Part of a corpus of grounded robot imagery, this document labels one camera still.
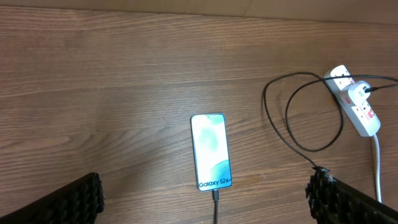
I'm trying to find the white USB charger plug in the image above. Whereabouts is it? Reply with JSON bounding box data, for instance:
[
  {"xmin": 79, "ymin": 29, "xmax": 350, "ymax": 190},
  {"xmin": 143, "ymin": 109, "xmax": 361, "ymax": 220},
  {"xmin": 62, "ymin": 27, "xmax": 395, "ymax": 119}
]
[{"xmin": 346, "ymin": 81, "xmax": 371, "ymax": 105}]

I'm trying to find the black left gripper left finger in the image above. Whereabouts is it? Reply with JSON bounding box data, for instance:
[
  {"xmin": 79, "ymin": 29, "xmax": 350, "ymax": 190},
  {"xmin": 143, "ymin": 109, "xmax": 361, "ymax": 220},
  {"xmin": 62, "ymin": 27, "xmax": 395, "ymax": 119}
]
[{"xmin": 1, "ymin": 172, "xmax": 104, "ymax": 224}]

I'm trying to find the Galaxy S24 smartphone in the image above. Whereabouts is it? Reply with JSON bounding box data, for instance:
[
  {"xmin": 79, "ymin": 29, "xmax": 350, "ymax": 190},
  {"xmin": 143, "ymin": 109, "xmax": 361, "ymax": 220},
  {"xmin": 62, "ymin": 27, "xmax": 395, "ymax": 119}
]
[{"xmin": 191, "ymin": 113, "xmax": 232, "ymax": 192}]

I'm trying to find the white power strip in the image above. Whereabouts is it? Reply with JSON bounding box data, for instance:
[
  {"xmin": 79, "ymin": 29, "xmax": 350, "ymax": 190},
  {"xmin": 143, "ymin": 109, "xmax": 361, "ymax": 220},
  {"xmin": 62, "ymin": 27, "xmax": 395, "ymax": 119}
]
[{"xmin": 323, "ymin": 65, "xmax": 381, "ymax": 137}]

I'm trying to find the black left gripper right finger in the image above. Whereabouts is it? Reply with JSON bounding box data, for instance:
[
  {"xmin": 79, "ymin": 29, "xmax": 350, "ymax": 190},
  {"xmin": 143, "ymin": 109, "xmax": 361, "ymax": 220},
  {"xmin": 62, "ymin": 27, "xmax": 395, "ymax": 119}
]
[{"xmin": 305, "ymin": 166, "xmax": 397, "ymax": 224}]

